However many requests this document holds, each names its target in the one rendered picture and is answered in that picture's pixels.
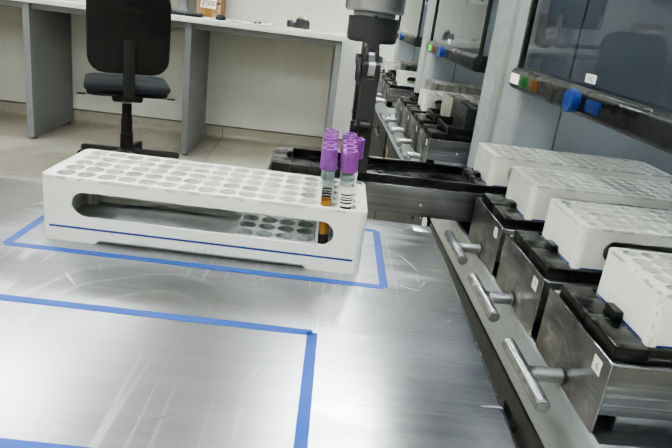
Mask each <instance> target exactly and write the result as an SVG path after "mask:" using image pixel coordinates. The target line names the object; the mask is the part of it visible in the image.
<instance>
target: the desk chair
mask: <svg viewBox="0 0 672 448"><path fill-rule="evenodd" d="M171 11H172V6H171V0H86V48H87V58H88V62H89V63H90V64H91V66H92V67H93V68H95V69H96V70H98V71H101V72H106V73H87V74H85V78H84V84H83V86H84V88H85V89H86V92H87V93H85V92H76V94H91V95H99V96H112V100H113V101H114V102H124V103H122V117H121V132H120V147H119V146H110V145H100V144H91V143H83V144H81V148H82V149H80V150H78V152H77V153H79V152H81V151H83V150H85V149H97V150H106V151H114V152H122V153H130V154H138V155H147V156H155V157H163V158H172V159H177V158H179V153H176V152H169V151H159V150H149V149H143V148H142V146H143V144H142V141H136V142H134V143H133V132H132V103H142V102H143V98H151V99H164V100H170V101H175V99H172V98H167V97H168V94H170V92H171V89H170V87H169V85H168V84H167V82H166V81H165V80H164V79H163V78H160V77H152V76H155V75H159V74H161V73H163V72H164V71H165V70H166V69H167V67H168V64H169V55H170V33H171ZM110 73H120V74H110ZM138 75H148V76H138ZM130 102H131V103H130ZM77 153H76V154H77Z"/></svg>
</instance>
